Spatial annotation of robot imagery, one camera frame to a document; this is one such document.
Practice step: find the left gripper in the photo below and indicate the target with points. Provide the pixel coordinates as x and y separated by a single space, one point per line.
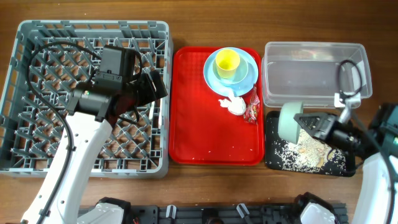
161 90

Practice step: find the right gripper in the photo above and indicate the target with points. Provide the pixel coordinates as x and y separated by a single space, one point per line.
325 127

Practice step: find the rice food scraps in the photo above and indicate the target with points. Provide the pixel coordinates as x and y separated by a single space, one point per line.
308 155

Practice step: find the green bowl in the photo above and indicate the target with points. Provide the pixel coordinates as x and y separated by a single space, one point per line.
288 128

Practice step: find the red snack wrapper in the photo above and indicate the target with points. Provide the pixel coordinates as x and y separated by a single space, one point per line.
253 108

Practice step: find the white napkin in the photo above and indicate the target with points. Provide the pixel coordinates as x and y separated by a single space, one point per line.
234 105

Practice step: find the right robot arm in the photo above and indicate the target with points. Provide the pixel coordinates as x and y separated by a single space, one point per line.
376 145

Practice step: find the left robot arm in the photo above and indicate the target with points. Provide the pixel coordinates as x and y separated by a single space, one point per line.
84 134

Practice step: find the grey dishwasher rack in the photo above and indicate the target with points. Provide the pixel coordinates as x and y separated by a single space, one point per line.
52 56

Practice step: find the black tray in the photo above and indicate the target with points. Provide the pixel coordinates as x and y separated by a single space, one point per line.
271 126

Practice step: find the clear plastic bin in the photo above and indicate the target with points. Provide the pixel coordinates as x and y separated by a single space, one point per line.
312 72

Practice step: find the red plastic tray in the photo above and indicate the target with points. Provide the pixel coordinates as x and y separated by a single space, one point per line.
200 130

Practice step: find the light blue plate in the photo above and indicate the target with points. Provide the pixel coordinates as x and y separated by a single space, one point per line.
239 89

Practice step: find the yellow plastic cup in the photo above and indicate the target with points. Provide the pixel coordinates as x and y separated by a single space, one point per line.
227 62

